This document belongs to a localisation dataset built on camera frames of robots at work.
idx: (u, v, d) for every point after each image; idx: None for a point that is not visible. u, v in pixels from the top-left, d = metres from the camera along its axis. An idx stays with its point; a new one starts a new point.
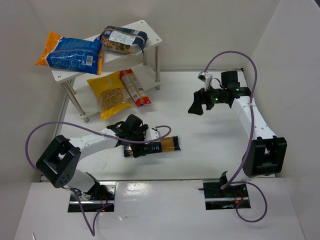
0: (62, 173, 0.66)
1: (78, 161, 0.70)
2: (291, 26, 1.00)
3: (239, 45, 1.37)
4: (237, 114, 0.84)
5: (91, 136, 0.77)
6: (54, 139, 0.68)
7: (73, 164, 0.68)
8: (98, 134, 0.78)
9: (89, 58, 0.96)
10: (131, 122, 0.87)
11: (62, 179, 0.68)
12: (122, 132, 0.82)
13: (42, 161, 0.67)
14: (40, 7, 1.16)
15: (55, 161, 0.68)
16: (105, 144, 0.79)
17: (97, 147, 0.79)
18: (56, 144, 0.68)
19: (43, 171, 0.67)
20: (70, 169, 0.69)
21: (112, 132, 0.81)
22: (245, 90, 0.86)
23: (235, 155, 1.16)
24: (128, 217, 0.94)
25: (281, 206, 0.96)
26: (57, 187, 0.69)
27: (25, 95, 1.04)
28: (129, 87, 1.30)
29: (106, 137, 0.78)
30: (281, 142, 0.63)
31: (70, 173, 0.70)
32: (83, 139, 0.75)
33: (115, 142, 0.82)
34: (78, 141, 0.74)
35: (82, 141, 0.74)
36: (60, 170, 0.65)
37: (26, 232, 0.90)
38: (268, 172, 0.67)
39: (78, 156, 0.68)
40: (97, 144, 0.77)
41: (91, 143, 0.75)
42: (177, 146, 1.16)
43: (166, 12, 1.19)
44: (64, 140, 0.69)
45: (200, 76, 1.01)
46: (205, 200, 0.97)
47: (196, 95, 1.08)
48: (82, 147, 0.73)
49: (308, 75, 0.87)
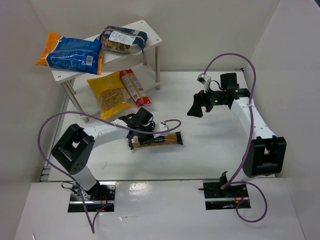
0: (76, 161, 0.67)
1: (92, 150, 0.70)
2: (291, 26, 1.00)
3: (239, 45, 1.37)
4: (236, 115, 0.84)
5: (103, 126, 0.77)
6: (69, 127, 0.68)
7: (87, 153, 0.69)
8: (109, 125, 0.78)
9: (89, 58, 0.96)
10: (142, 114, 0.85)
11: (76, 166, 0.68)
12: (134, 123, 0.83)
13: (57, 149, 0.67)
14: (40, 7, 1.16)
15: (70, 148, 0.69)
16: (116, 134, 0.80)
17: (109, 137, 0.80)
18: (71, 133, 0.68)
19: (59, 158, 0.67)
20: (84, 158, 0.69)
21: (123, 123, 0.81)
22: (244, 91, 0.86)
23: (236, 155, 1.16)
24: (128, 217, 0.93)
25: (281, 206, 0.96)
26: (71, 174, 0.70)
27: (25, 95, 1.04)
28: (129, 87, 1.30)
29: (118, 128, 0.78)
30: (281, 142, 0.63)
31: (84, 161, 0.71)
32: (97, 128, 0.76)
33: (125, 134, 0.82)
34: (92, 130, 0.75)
35: (95, 130, 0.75)
36: (75, 158, 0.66)
37: (26, 232, 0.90)
38: (268, 172, 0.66)
39: (92, 145, 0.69)
40: (110, 134, 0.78)
41: (104, 133, 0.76)
42: (178, 142, 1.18)
43: (166, 12, 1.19)
44: (78, 129, 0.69)
45: (200, 79, 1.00)
46: (205, 200, 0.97)
47: (196, 98, 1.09)
48: (96, 135, 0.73)
49: (308, 74, 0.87)
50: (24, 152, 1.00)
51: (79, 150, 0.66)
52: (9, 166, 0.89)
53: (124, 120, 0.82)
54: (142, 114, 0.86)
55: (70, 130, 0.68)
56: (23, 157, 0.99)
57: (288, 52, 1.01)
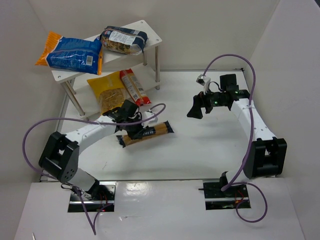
0: (66, 168, 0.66)
1: (79, 155, 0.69)
2: (291, 26, 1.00)
3: (239, 45, 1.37)
4: (236, 116, 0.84)
5: (87, 128, 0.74)
6: (50, 136, 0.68)
7: (75, 158, 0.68)
8: (93, 125, 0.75)
9: (89, 58, 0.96)
10: (128, 106, 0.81)
11: (67, 173, 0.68)
12: (120, 117, 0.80)
13: (44, 160, 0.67)
14: (40, 7, 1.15)
15: (56, 157, 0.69)
16: (103, 131, 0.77)
17: (96, 137, 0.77)
18: (53, 142, 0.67)
19: (47, 168, 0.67)
20: (73, 163, 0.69)
21: (108, 118, 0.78)
22: (244, 92, 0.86)
23: (236, 155, 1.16)
24: (128, 217, 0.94)
25: (281, 206, 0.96)
26: (64, 182, 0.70)
27: (25, 95, 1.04)
28: (129, 87, 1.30)
29: (103, 126, 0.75)
30: (281, 143, 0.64)
31: (74, 167, 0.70)
32: (80, 132, 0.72)
33: (112, 129, 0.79)
34: (75, 134, 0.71)
35: (78, 134, 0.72)
36: (63, 165, 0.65)
37: (26, 232, 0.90)
38: (269, 174, 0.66)
39: (77, 150, 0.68)
40: (96, 134, 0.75)
41: (89, 134, 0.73)
42: (169, 129, 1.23)
43: (166, 12, 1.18)
44: (60, 136, 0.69)
45: (199, 81, 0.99)
46: (205, 200, 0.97)
47: (196, 99, 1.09)
48: (80, 139, 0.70)
49: (308, 75, 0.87)
50: (24, 152, 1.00)
51: (65, 157, 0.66)
52: (9, 166, 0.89)
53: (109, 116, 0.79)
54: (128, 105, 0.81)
55: (53, 139, 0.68)
56: (23, 157, 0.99)
57: (288, 52, 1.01)
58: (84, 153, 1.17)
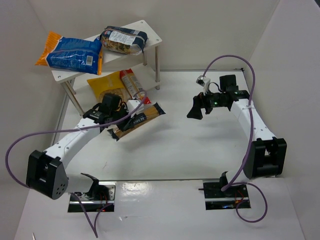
0: (55, 186, 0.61)
1: (65, 170, 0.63)
2: (291, 26, 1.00)
3: (239, 45, 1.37)
4: (236, 116, 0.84)
5: (68, 139, 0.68)
6: (29, 157, 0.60)
7: (62, 173, 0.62)
8: (74, 133, 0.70)
9: (89, 58, 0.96)
10: (109, 101, 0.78)
11: (58, 189, 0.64)
12: (103, 114, 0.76)
13: (30, 182, 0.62)
14: (40, 7, 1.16)
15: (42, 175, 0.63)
16: (87, 136, 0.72)
17: (82, 144, 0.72)
18: (34, 162, 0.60)
19: (35, 189, 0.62)
20: (62, 178, 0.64)
21: (90, 120, 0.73)
22: (244, 92, 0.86)
23: (236, 155, 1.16)
24: (128, 217, 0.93)
25: (281, 206, 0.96)
26: (57, 197, 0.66)
27: (25, 95, 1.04)
28: (129, 87, 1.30)
29: (85, 131, 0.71)
30: (281, 143, 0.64)
31: (64, 181, 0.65)
32: (61, 144, 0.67)
33: (97, 130, 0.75)
34: (56, 148, 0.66)
35: (60, 147, 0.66)
36: (51, 184, 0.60)
37: (26, 232, 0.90)
38: (269, 174, 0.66)
39: (61, 166, 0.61)
40: (79, 142, 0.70)
41: (71, 145, 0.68)
42: (160, 111, 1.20)
43: (166, 12, 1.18)
44: (41, 155, 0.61)
45: (199, 81, 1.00)
46: (205, 200, 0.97)
47: (196, 100, 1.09)
48: (62, 153, 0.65)
49: (308, 75, 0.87)
50: (24, 152, 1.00)
51: (50, 177, 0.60)
52: (9, 166, 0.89)
53: (90, 117, 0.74)
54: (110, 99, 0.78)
55: (32, 159, 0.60)
56: (23, 157, 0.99)
57: (288, 52, 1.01)
58: (84, 153, 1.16)
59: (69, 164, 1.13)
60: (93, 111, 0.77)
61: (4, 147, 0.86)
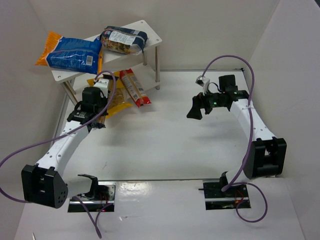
0: (56, 195, 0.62)
1: (61, 177, 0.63)
2: (292, 26, 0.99)
3: (239, 45, 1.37)
4: (235, 116, 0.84)
5: (58, 146, 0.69)
6: (22, 173, 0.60)
7: (59, 181, 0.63)
8: (63, 138, 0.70)
9: (89, 59, 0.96)
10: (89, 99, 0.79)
11: (59, 197, 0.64)
12: (87, 114, 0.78)
13: (29, 196, 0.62)
14: (40, 7, 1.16)
15: (40, 187, 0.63)
16: (76, 139, 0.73)
17: (73, 148, 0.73)
18: (29, 177, 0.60)
19: (37, 201, 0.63)
20: (61, 186, 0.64)
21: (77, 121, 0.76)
22: (243, 92, 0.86)
23: (236, 155, 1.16)
24: (128, 217, 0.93)
25: (280, 206, 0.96)
26: (61, 204, 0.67)
27: (24, 95, 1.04)
28: (129, 87, 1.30)
29: (73, 134, 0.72)
30: (281, 143, 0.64)
31: (63, 188, 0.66)
32: (52, 153, 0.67)
33: (85, 130, 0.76)
34: (47, 158, 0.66)
35: (51, 156, 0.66)
36: (51, 194, 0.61)
37: (26, 232, 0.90)
38: (269, 174, 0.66)
39: (57, 174, 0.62)
40: (69, 146, 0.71)
41: (63, 151, 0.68)
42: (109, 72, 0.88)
43: (166, 12, 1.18)
44: (34, 168, 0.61)
45: (198, 81, 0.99)
46: (205, 200, 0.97)
47: (195, 100, 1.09)
48: (56, 161, 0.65)
49: (308, 75, 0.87)
50: (24, 152, 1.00)
51: (48, 188, 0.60)
52: (9, 167, 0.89)
53: (75, 119, 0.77)
54: (89, 95, 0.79)
55: (26, 174, 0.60)
56: (23, 157, 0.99)
57: (288, 52, 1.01)
58: (84, 153, 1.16)
59: (68, 164, 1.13)
60: (76, 111, 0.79)
61: (5, 147, 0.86)
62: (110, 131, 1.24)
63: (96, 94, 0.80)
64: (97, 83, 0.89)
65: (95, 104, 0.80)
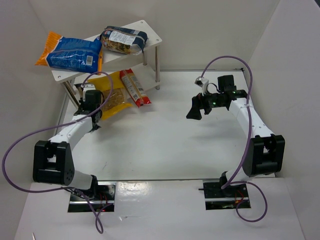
0: (66, 169, 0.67)
1: (71, 152, 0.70)
2: (291, 26, 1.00)
3: (238, 45, 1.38)
4: (235, 116, 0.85)
5: (68, 128, 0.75)
6: (35, 147, 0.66)
7: (69, 156, 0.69)
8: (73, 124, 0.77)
9: (89, 59, 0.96)
10: (91, 98, 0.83)
11: (67, 174, 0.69)
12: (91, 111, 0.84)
13: (38, 173, 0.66)
14: (41, 7, 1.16)
15: (49, 165, 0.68)
16: (83, 128, 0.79)
17: (79, 135, 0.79)
18: (41, 150, 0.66)
19: (44, 179, 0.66)
20: (69, 163, 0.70)
21: (82, 115, 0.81)
22: (242, 91, 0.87)
23: (236, 155, 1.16)
24: (128, 217, 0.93)
25: (281, 206, 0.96)
26: (67, 184, 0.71)
27: (24, 95, 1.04)
28: (129, 87, 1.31)
29: (81, 121, 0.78)
30: (279, 140, 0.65)
31: (71, 166, 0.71)
32: (63, 133, 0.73)
33: (91, 123, 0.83)
34: (58, 136, 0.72)
35: (62, 135, 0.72)
36: (62, 167, 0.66)
37: (26, 232, 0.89)
38: (268, 171, 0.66)
39: (68, 148, 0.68)
40: (77, 132, 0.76)
41: (73, 132, 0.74)
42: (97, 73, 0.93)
43: (166, 12, 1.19)
44: (46, 143, 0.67)
45: (197, 82, 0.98)
46: (205, 200, 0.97)
47: (195, 101, 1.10)
48: (66, 139, 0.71)
49: (308, 74, 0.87)
50: (24, 152, 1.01)
51: (60, 160, 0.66)
52: (9, 166, 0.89)
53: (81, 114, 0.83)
54: (91, 95, 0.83)
55: (39, 148, 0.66)
56: (22, 157, 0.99)
57: (288, 52, 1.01)
58: (84, 153, 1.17)
59: None
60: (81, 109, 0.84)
61: (5, 147, 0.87)
62: (110, 131, 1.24)
63: (97, 94, 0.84)
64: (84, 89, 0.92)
65: (97, 102, 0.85)
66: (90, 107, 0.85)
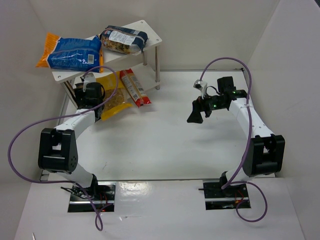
0: (70, 156, 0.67)
1: (75, 140, 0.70)
2: (292, 26, 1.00)
3: (239, 45, 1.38)
4: (235, 116, 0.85)
5: (72, 119, 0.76)
6: (41, 134, 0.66)
7: (74, 144, 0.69)
8: (76, 116, 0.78)
9: (90, 57, 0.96)
10: (93, 92, 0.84)
11: (71, 161, 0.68)
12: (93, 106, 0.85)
13: (43, 161, 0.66)
14: (41, 7, 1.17)
15: (54, 152, 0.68)
16: (86, 121, 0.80)
17: (82, 127, 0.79)
18: (47, 138, 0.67)
19: (49, 166, 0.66)
20: (73, 150, 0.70)
21: (85, 109, 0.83)
22: (242, 91, 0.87)
23: (236, 155, 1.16)
24: (128, 217, 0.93)
25: (281, 206, 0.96)
26: (71, 171, 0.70)
27: (24, 95, 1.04)
28: (129, 87, 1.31)
29: (85, 114, 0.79)
30: (279, 140, 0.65)
31: (74, 154, 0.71)
32: (67, 122, 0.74)
33: (93, 117, 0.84)
34: (63, 125, 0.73)
35: (67, 124, 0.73)
36: (66, 154, 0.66)
37: (26, 232, 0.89)
38: (268, 171, 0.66)
39: (73, 135, 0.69)
40: (81, 123, 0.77)
41: (77, 122, 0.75)
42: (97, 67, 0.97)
43: (166, 12, 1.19)
44: (51, 130, 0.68)
45: (196, 86, 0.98)
46: (205, 200, 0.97)
47: (195, 105, 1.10)
48: (71, 127, 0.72)
49: (308, 74, 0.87)
50: (25, 152, 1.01)
51: (65, 146, 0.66)
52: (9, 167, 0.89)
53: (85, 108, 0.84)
54: (93, 90, 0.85)
55: (45, 135, 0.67)
56: (22, 157, 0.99)
57: (288, 52, 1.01)
58: (84, 152, 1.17)
59: None
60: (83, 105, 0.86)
61: (5, 147, 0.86)
62: (110, 131, 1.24)
63: (98, 88, 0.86)
64: (85, 80, 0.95)
65: (99, 98, 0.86)
66: (92, 102, 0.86)
